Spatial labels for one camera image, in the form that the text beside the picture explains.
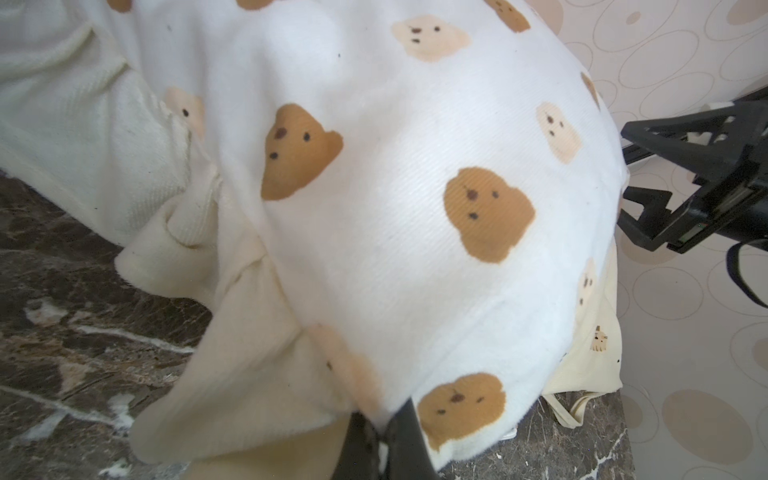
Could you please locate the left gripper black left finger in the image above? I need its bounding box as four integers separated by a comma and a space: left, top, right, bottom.
331, 412, 380, 480

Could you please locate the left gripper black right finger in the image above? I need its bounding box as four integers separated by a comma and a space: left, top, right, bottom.
383, 400, 439, 480

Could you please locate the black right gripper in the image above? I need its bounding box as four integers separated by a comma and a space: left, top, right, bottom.
618, 101, 767, 254

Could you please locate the cream animal print pillow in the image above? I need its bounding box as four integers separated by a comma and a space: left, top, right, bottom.
542, 242, 622, 429

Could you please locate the white bear print pillow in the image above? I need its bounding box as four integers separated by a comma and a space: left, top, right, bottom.
0, 0, 630, 472

